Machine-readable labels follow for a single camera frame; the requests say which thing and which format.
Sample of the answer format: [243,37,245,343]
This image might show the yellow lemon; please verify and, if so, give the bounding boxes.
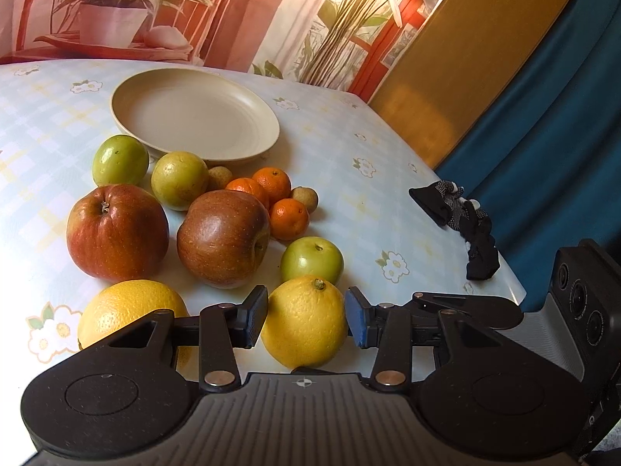
[261,276,347,369]

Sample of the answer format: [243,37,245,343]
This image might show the beige round plate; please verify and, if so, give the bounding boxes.
[111,68,280,163]

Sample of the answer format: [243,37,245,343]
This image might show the large yellow orange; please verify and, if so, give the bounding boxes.
[76,278,192,375]

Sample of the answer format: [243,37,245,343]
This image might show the orange tangerine back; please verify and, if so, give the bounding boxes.
[253,167,291,205]

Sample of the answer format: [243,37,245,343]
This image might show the bright red apple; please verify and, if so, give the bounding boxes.
[66,184,170,282]

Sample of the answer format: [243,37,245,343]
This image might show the teal curtain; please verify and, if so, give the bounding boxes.
[437,0,620,311]

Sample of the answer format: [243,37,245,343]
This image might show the orange tangerine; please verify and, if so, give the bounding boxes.
[253,167,291,205]
[225,178,269,209]
[271,198,309,241]

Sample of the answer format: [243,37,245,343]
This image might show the orange tangerine middle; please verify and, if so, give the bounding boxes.
[225,178,269,209]

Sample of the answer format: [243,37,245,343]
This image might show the yellow wooden board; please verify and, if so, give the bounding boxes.
[371,0,569,169]

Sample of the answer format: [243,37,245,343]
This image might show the black glove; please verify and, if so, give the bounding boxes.
[408,180,500,281]

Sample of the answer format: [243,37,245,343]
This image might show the printed room backdrop curtain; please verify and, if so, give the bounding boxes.
[1,0,441,99]

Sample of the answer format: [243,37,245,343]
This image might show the yellow-green apple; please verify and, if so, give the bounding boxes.
[151,151,210,212]

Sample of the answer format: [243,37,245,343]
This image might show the orange tangerine front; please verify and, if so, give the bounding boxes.
[271,198,309,241]

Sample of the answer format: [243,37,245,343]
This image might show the floral checked tablecloth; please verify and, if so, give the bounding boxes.
[1,60,525,465]

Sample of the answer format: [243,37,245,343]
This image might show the green apple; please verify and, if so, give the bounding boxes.
[280,237,344,285]
[92,135,149,186]

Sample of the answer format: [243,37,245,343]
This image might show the brown longan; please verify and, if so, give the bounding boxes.
[208,166,234,190]
[290,186,319,214]

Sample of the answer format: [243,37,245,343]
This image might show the dark red apple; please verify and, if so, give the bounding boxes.
[177,190,271,289]

